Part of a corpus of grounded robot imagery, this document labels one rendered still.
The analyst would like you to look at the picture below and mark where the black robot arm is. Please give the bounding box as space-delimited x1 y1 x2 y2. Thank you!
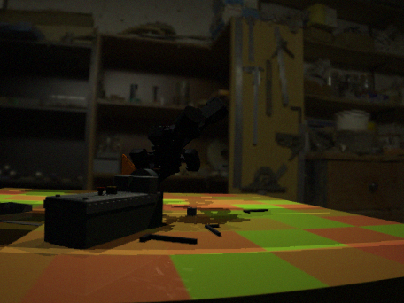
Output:
147 96 229 150

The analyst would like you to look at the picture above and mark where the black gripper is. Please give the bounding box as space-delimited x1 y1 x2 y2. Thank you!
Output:
129 137 200 182

